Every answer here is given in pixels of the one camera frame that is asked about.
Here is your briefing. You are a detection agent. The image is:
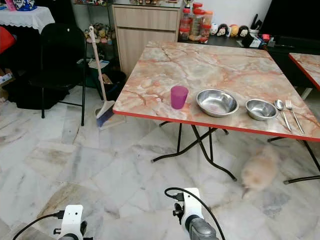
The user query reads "cardboard box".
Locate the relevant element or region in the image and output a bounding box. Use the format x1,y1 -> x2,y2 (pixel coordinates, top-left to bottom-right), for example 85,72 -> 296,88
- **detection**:
0,70 -> 15,87

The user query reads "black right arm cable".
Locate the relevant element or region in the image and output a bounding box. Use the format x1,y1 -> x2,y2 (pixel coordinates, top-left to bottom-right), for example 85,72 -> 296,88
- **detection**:
164,187 -> 227,240

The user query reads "white lace tablecloth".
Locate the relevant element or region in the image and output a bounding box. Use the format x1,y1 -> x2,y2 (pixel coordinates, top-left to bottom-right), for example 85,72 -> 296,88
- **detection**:
0,6 -> 56,34

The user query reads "steel fork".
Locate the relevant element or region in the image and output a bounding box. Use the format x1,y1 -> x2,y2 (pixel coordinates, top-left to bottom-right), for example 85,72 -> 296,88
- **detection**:
285,100 -> 305,135

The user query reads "marble top folding table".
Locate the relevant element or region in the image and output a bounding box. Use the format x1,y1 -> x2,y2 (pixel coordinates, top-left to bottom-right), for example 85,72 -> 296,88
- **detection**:
112,41 -> 320,185

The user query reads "plush toy pile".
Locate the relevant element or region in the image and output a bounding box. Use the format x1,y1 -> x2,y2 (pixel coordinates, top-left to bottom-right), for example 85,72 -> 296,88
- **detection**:
85,22 -> 114,47

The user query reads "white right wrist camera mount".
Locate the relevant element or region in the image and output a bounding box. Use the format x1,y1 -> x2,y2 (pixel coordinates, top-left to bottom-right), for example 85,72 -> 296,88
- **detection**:
181,187 -> 203,226

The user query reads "large steel bowl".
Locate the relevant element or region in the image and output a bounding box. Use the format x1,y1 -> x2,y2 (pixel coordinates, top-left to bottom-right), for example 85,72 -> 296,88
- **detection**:
196,89 -> 239,118

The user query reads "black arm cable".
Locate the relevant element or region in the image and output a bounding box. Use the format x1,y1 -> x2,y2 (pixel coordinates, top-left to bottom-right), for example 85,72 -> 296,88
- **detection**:
164,187 -> 227,240
12,210 -> 65,240

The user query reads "fluffy cream pet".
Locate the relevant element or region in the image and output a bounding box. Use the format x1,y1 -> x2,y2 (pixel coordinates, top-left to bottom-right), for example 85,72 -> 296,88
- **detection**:
239,146 -> 281,200

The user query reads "blue white round container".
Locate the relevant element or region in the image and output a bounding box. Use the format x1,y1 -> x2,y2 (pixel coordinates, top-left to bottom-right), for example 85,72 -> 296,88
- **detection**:
16,0 -> 37,12

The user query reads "light wooden cabinet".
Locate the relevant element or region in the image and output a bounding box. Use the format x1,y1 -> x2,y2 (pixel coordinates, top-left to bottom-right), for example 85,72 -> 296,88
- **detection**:
111,4 -> 182,78

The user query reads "black waste bin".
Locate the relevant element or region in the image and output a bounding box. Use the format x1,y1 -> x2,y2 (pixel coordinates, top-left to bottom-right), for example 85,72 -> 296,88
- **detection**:
95,70 -> 127,98

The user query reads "tall red lid jar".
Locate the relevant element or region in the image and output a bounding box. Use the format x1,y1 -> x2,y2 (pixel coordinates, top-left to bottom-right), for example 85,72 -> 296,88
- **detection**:
191,2 -> 204,42

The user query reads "black folding chair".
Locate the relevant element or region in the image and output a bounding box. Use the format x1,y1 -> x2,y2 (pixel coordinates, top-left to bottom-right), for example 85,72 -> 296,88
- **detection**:
30,23 -> 87,127

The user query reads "purple plastic cup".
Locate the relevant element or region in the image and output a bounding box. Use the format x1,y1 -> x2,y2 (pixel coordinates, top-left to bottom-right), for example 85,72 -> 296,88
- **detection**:
170,85 -> 189,110

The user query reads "black television screen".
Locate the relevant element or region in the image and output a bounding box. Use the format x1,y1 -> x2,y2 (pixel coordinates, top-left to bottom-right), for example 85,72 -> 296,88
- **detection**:
260,0 -> 320,38

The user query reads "short red lid jar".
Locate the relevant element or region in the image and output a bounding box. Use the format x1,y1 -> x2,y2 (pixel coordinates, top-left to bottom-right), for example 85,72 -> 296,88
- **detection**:
179,15 -> 192,42

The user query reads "black round plush doll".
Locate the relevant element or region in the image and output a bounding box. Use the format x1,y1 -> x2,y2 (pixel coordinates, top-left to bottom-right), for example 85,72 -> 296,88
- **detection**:
238,25 -> 251,39

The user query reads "orange lid jar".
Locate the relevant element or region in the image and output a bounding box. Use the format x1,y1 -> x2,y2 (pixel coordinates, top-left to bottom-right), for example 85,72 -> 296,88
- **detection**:
202,10 -> 214,42

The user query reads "red bag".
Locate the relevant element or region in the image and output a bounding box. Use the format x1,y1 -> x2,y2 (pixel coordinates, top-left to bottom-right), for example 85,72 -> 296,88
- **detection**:
0,26 -> 15,55

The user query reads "small steel bowl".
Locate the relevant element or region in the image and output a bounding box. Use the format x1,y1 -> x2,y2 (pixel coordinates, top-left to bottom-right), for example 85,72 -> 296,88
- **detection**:
245,99 -> 279,121

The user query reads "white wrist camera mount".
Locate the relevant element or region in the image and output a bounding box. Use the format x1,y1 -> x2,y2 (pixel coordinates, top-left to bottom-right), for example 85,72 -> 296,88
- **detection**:
59,204 -> 85,240
181,187 -> 203,226

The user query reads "pink handled broom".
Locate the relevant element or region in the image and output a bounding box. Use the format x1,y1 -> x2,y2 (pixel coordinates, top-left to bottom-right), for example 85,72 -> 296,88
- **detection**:
89,26 -> 116,128

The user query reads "black bag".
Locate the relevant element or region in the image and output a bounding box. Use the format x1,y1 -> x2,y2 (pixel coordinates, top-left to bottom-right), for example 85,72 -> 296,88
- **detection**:
7,80 -> 68,110

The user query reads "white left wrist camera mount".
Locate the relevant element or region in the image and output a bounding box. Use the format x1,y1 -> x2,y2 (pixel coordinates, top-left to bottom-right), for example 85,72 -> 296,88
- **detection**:
59,204 -> 85,240

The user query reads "yellow plush doll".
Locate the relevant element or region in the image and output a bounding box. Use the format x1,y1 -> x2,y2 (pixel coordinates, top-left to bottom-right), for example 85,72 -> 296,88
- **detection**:
229,24 -> 240,38

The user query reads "red edged marble table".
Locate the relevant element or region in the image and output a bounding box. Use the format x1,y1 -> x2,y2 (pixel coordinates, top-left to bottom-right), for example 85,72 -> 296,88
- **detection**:
288,52 -> 320,91

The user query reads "steel spoon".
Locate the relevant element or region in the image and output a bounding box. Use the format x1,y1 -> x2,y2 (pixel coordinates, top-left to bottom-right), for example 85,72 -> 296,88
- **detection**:
274,99 -> 293,133

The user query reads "black haired plush doll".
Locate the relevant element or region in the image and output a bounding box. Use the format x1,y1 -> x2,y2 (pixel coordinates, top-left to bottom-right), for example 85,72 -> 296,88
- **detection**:
217,23 -> 230,38

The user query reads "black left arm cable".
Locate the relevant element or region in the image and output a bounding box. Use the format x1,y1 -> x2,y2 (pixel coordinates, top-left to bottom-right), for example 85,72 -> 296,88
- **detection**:
12,210 -> 65,240

